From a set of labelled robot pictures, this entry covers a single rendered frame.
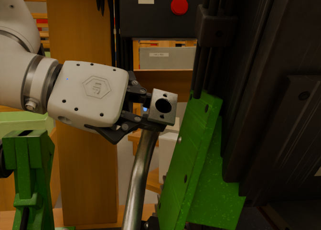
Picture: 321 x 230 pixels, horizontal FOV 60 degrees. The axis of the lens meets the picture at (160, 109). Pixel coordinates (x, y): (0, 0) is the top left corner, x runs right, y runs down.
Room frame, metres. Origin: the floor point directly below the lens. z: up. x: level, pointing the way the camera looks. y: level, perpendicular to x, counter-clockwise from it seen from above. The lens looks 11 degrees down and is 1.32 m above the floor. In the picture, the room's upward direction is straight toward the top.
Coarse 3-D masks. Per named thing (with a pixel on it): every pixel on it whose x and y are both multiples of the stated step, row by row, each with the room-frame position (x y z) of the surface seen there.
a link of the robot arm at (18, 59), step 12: (0, 36) 0.41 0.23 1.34; (12, 36) 0.42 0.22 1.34; (0, 48) 0.39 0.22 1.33; (12, 48) 0.40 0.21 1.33; (24, 48) 0.43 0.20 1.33; (0, 60) 0.37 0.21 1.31; (12, 60) 0.38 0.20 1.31; (24, 60) 0.38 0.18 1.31; (0, 72) 0.37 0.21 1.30; (12, 72) 0.37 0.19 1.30; (24, 72) 0.37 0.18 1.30; (0, 84) 0.36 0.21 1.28; (12, 84) 0.37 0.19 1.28; (0, 96) 0.37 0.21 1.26; (12, 96) 0.37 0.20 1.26
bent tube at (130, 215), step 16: (160, 96) 0.42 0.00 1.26; (176, 96) 0.43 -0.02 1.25; (160, 112) 0.40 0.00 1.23; (144, 144) 0.46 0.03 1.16; (144, 160) 0.46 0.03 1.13; (144, 176) 0.46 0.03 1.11; (128, 192) 0.44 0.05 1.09; (144, 192) 0.44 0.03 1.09; (128, 208) 0.41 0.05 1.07; (128, 224) 0.39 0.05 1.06
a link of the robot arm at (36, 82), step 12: (36, 60) 0.39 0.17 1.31; (48, 60) 0.40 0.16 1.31; (36, 72) 0.37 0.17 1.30; (48, 72) 0.39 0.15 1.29; (24, 84) 0.37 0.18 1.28; (36, 84) 0.37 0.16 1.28; (48, 84) 0.38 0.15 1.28; (24, 96) 0.37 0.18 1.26; (36, 96) 0.37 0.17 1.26; (24, 108) 0.38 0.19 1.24; (36, 108) 0.39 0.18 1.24
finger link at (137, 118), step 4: (124, 112) 0.40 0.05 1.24; (128, 112) 0.40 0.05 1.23; (120, 116) 0.39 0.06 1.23; (124, 116) 0.39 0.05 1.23; (128, 116) 0.39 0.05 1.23; (132, 116) 0.40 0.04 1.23; (136, 116) 0.40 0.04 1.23; (120, 120) 0.40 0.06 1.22; (124, 120) 0.41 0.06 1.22; (128, 120) 0.39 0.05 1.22; (132, 120) 0.39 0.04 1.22; (136, 120) 0.40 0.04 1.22; (140, 120) 0.39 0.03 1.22; (116, 124) 0.41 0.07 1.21; (120, 124) 0.41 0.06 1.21
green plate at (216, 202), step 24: (192, 96) 0.40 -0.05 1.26; (216, 96) 0.32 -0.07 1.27; (192, 120) 0.36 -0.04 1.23; (216, 120) 0.30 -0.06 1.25; (192, 144) 0.33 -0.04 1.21; (216, 144) 0.31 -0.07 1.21; (192, 168) 0.30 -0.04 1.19; (216, 168) 0.31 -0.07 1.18; (168, 192) 0.37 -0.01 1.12; (192, 192) 0.30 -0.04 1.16; (216, 192) 0.31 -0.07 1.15; (168, 216) 0.34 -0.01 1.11; (192, 216) 0.31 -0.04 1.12; (216, 216) 0.31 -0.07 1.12
